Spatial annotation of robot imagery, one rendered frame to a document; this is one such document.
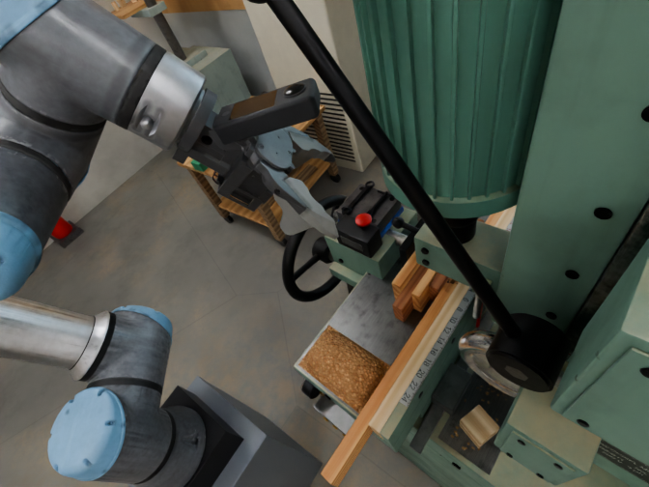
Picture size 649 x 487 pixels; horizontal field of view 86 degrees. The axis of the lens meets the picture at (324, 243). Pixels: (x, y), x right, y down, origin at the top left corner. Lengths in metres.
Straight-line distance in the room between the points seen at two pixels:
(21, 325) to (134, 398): 0.25
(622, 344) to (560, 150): 0.14
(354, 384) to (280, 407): 1.07
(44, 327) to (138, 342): 0.17
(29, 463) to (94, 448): 1.54
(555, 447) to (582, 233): 0.20
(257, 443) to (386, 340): 0.53
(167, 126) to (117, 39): 0.08
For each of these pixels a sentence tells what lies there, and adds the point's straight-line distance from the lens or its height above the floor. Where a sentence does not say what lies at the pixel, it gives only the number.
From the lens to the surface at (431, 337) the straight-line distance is 0.58.
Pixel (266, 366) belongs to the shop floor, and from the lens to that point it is 1.73.
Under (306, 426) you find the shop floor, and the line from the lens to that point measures 1.59.
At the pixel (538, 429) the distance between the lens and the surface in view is 0.43.
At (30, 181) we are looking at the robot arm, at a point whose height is 1.35.
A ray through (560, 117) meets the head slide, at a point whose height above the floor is 1.32.
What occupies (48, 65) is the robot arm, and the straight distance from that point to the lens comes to 0.40.
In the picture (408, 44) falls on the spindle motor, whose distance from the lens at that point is 0.28.
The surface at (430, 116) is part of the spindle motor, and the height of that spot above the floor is 1.32.
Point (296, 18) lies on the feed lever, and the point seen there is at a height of 1.41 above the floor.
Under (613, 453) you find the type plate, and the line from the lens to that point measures 0.64.
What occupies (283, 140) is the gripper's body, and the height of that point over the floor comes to 1.26.
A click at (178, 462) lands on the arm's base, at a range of 0.96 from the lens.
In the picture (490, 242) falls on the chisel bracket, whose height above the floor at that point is 1.07.
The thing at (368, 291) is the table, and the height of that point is 0.90.
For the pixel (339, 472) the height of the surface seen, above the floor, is 0.94.
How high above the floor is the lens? 1.49
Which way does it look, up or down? 49 degrees down
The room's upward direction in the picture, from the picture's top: 23 degrees counter-clockwise
